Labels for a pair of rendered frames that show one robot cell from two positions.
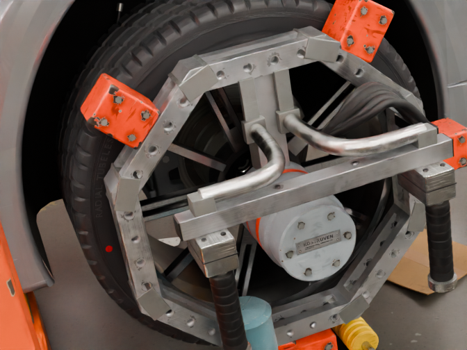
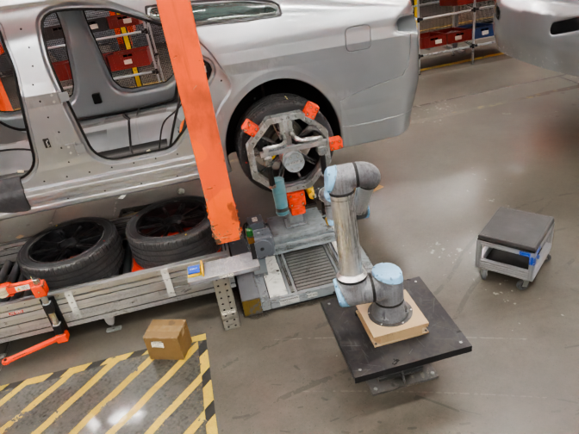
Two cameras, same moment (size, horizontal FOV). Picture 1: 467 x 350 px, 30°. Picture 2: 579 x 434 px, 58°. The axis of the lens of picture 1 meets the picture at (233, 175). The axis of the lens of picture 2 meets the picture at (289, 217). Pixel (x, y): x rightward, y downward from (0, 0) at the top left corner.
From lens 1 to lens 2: 2.06 m
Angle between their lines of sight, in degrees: 8
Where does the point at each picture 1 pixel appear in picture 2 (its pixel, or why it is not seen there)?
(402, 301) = not seen: hidden behind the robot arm
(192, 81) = (267, 121)
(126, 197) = (250, 148)
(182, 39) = (266, 111)
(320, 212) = (295, 155)
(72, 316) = (237, 197)
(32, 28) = (230, 106)
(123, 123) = (250, 130)
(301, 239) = (290, 161)
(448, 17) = (341, 108)
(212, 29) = (274, 108)
